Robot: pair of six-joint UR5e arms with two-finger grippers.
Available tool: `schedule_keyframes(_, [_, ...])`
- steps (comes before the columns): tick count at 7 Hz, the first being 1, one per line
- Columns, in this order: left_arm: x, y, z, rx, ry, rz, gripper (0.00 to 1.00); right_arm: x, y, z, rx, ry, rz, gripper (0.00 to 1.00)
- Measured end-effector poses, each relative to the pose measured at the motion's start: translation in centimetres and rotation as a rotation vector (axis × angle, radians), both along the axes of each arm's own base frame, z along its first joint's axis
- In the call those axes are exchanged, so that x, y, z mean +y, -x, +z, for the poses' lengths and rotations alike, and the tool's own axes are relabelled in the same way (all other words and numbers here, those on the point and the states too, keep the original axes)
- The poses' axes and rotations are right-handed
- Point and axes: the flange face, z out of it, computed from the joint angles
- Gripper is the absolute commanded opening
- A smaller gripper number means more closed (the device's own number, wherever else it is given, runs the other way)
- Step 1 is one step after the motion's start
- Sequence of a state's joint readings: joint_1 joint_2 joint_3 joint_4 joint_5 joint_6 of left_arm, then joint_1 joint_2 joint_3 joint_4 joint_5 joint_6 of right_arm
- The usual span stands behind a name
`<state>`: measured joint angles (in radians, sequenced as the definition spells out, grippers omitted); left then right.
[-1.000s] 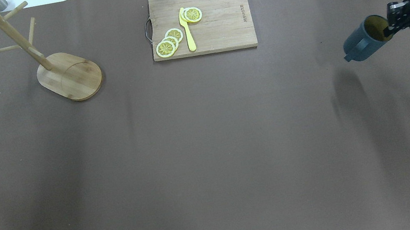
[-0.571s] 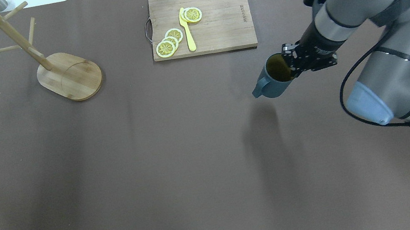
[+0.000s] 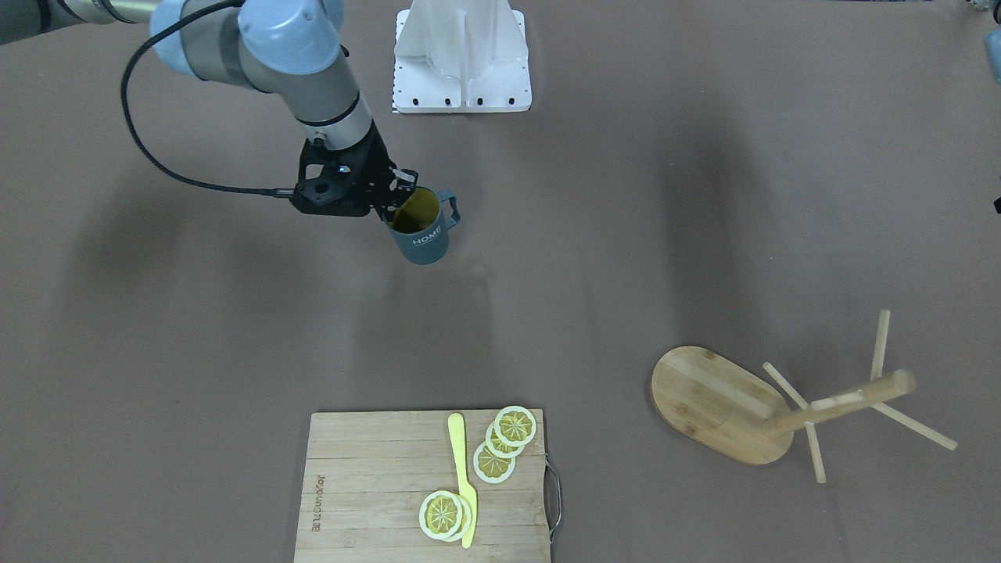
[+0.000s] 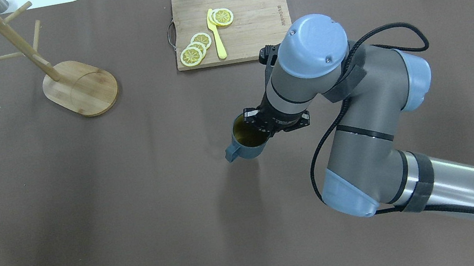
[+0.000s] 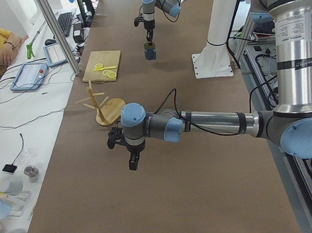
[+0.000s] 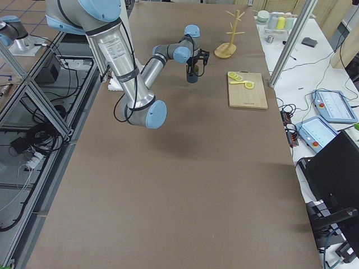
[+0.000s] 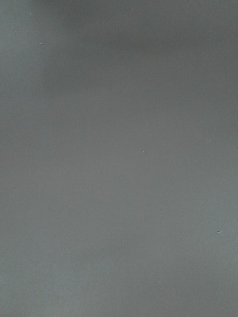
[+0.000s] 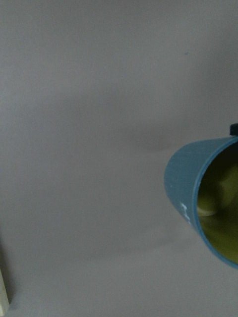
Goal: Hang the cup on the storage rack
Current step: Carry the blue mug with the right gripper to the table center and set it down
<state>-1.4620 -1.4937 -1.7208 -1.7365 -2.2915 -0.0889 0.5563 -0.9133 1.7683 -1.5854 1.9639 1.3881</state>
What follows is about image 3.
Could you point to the yellow plastic knife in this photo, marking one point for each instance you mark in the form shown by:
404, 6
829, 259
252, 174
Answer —
457, 435

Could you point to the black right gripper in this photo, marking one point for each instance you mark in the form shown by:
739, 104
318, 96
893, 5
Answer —
373, 166

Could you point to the lemon slice middle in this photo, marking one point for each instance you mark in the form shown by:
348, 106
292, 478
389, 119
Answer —
498, 447

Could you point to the lemon slice end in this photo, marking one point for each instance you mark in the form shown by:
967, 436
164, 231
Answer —
516, 425

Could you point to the brown table mat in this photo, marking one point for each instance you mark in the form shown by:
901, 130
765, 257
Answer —
759, 179

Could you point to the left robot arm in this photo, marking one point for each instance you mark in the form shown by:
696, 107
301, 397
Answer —
992, 45

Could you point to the wooden cutting board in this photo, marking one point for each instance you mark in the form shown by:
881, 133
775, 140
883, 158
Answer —
366, 475

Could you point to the lemon slice under knife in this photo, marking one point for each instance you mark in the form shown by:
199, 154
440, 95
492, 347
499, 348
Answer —
445, 516

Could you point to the wooden cup rack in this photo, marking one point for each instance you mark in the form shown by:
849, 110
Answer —
733, 412

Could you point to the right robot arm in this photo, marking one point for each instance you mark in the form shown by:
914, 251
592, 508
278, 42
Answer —
288, 48

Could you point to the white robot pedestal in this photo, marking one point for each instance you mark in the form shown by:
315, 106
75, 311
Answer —
461, 57

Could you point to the teal mug yellow inside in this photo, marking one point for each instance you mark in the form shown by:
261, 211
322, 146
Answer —
420, 226

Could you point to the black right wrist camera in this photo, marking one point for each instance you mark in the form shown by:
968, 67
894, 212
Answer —
327, 181

